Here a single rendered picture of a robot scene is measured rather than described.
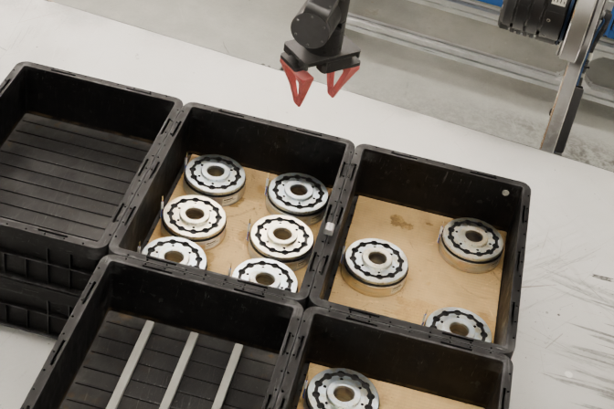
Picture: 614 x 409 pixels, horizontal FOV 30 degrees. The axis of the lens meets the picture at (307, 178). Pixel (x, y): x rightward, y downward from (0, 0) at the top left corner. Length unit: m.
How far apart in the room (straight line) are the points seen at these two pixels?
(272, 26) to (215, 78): 1.54
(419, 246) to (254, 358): 0.38
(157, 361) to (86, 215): 0.32
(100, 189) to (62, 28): 0.70
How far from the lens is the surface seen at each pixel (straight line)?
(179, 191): 1.93
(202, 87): 2.40
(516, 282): 1.75
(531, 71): 3.74
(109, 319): 1.72
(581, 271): 2.17
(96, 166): 1.98
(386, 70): 3.83
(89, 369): 1.66
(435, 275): 1.87
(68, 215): 1.88
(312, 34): 1.61
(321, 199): 1.91
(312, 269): 1.68
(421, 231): 1.94
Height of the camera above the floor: 2.09
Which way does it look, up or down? 39 degrees down
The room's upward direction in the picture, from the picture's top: 10 degrees clockwise
